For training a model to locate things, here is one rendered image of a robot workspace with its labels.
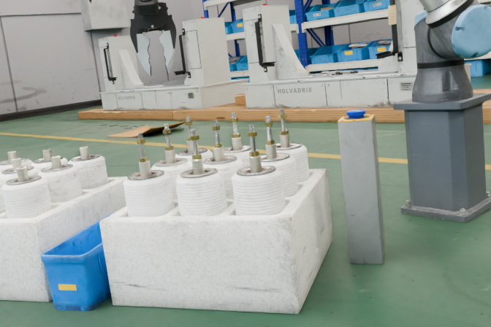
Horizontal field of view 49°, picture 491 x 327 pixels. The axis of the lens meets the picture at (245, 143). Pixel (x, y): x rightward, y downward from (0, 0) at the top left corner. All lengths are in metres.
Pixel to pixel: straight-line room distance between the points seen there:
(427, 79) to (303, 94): 2.22
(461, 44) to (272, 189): 0.56
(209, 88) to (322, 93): 1.25
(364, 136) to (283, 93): 2.63
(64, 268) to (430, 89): 0.96
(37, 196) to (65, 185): 0.11
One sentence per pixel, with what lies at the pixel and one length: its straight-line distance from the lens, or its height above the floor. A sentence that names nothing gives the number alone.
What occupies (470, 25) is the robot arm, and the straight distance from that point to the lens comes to 1.32.
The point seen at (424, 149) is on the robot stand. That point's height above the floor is 0.18.
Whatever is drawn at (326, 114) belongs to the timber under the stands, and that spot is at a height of 0.05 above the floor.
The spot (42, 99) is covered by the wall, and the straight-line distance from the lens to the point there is 7.65.
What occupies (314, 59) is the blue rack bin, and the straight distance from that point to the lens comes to 6.97.
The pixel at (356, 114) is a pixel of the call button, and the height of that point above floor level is 0.32.
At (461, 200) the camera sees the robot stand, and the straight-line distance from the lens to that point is 1.48.
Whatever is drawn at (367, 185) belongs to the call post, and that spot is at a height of 0.18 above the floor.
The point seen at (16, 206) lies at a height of 0.21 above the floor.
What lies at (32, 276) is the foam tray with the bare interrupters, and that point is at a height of 0.06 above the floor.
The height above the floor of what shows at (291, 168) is 0.23.
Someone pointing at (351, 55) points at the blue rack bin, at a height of 0.32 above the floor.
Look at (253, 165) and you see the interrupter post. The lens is 1.02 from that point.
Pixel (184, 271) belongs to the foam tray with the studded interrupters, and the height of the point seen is 0.08.
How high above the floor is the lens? 0.47
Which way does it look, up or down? 9 degrees down
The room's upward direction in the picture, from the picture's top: 7 degrees counter-clockwise
